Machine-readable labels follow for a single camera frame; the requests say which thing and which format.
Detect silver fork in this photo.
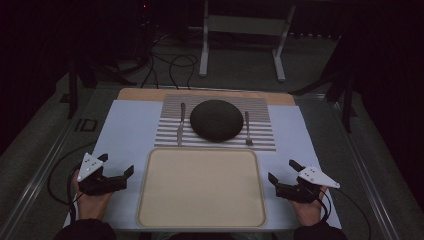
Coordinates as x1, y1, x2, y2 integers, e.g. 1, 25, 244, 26
244, 110, 254, 147

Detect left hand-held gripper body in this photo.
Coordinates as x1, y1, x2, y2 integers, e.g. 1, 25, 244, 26
77, 152, 128, 197

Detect dark round plate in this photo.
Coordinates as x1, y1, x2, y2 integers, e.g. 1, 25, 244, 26
189, 99, 245, 144

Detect pale blue board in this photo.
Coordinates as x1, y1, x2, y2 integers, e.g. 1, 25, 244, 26
63, 99, 343, 232

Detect left hand-held gripper cable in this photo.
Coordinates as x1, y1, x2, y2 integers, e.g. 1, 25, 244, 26
47, 141, 98, 223

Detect black rectangular floor frame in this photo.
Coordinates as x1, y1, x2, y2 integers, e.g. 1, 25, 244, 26
74, 118, 99, 132

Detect hand-held gripper cable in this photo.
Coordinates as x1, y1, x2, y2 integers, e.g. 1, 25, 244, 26
47, 141, 98, 223
314, 186, 373, 240

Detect black stand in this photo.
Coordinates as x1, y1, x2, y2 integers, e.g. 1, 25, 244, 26
289, 33, 358, 134
59, 49, 138, 120

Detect grey metal stand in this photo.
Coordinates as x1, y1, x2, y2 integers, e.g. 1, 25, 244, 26
198, 0, 297, 83

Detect beige tray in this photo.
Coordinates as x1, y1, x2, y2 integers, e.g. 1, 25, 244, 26
136, 147, 267, 229

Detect black floor cables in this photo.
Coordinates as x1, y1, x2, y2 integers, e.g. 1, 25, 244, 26
139, 33, 199, 90

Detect right hand-held gripper cable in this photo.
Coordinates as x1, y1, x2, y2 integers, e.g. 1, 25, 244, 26
314, 186, 373, 240

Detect striped placemat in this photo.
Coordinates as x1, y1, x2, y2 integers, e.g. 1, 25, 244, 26
154, 93, 277, 152

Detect silver table knife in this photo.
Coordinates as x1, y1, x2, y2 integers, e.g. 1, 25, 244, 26
176, 102, 187, 148

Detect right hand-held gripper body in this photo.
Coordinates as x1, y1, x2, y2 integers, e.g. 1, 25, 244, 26
275, 165, 341, 204

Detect person's right hand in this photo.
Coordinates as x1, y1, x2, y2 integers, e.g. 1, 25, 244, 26
290, 187, 329, 227

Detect metal floor rail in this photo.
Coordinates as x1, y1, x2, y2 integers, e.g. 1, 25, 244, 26
0, 86, 101, 239
294, 93, 403, 240

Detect person's left hand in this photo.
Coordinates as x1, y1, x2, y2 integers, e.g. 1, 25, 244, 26
72, 181, 113, 220

